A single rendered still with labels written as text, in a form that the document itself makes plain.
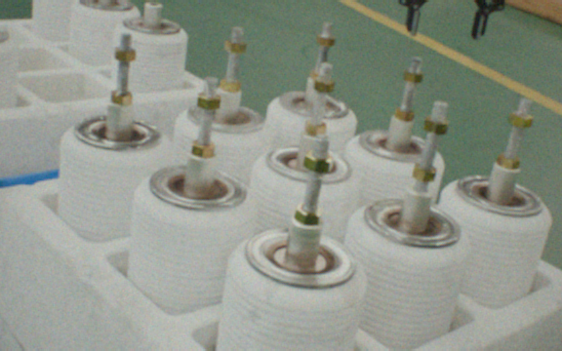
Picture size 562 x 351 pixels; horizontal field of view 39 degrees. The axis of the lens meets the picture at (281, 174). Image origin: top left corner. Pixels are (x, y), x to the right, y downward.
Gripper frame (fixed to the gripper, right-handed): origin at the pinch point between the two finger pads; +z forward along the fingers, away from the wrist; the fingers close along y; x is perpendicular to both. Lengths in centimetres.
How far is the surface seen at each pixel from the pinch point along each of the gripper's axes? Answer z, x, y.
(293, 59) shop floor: 37, -77, 14
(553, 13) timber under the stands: 56, -182, -94
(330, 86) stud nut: -12, 47, 22
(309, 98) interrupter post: -3.4, 31.4, 22.0
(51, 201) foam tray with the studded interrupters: 2, 44, 46
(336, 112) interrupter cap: -2.5, 32.5, 19.2
